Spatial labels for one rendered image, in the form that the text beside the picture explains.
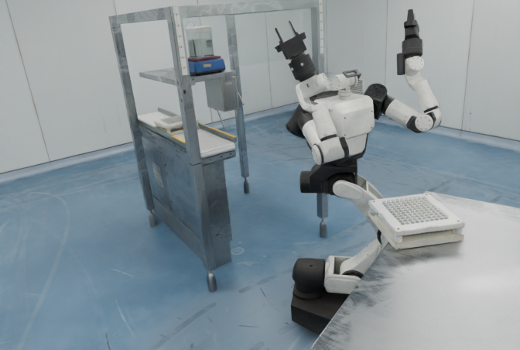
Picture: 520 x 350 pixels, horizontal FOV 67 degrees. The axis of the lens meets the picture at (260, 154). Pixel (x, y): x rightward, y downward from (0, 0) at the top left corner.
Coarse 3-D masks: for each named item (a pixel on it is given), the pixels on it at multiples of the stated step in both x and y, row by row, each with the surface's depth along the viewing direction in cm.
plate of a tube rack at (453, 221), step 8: (376, 200) 154; (384, 200) 153; (432, 200) 150; (376, 208) 147; (384, 208) 147; (408, 208) 145; (440, 208) 144; (384, 216) 141; (392, 216) 141; (456, 216) 138; (392, 224) 136; (400, 224) 136; (416, 224) 135; (424, 224) 134; (432, 224) 134; (440, 224) 134; (448, 224) 133; (456, 224) 133; (464, 224) 133; (392, 232) 134; (400, 232) 132; (408, 232) 132; (416, 232) 132; (424, 232) 133
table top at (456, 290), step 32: (480, 224) 145; (512, 224) 143; (384, 256) 131; (416, 256) 130; (448, 256) 128; (480, 256) 127; (512, 256) 126; (384, 288) 116; (416, 288) 115; (448, 288) 114; (480, 288) 113; (512, 288) 112; (352, 320) 106; (384, 320) 105; (416, 320) 104; (448, 320) 103; (480, 320) 102; (512, 320) 101
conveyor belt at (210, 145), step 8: (152, 112) 347; (144, 120) 322; (152, 120) 320; (176, 136) 269; (200, 136) 265; (208, 136) 263; (216, 136) 262; (200, 144) 248; (208, 144) 247; (216, 144) 246; (224, 144) 244; (232, 144) 245; (200, 152) 235; (208, 152) 236; (216, 152) 239; (224, 152) 243
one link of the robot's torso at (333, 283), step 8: (336, 256) 223; (344, 256) 222; (328, 264) 216; (336, 264) 224; (328, 272) 210; (336, 272) 226; (328, 280) 208; (336, 280) 207; (344, 280) 206; (352, 280) 205; (328, 288) 210; (336, 288) 208; (344, 288) 207; (352, 288) 206
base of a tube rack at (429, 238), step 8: (368, 216) 156; (376, 216) 151; (376, 224) 148; (384, 224) 145; (384, 232) 142; (432, 232) 137; (440, 232) 137; (448, 232) 137; (392, 240) 135; (408, 240) 134; (416, 240) 134; (424, 240) 134; (432, 240) 134; (440, 240) 134; (448, 240) 135; (456, 240) 135; (400, 248) 134
